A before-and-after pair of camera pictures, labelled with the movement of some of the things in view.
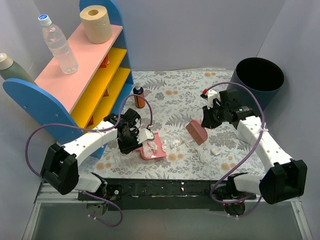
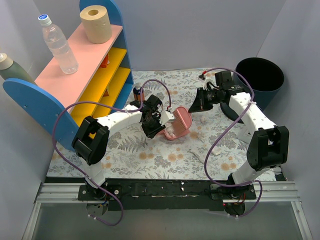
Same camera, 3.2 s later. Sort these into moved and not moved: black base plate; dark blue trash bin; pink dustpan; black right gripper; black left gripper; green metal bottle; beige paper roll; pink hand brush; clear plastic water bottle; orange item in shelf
Moved: black left gripper; black right gripper; pink hand brush; pink dustpan
Not moved: black base plate; clear plastic water bottle; green metal bottle; orange item in shelf; dark blue trash bin; beige paper roll
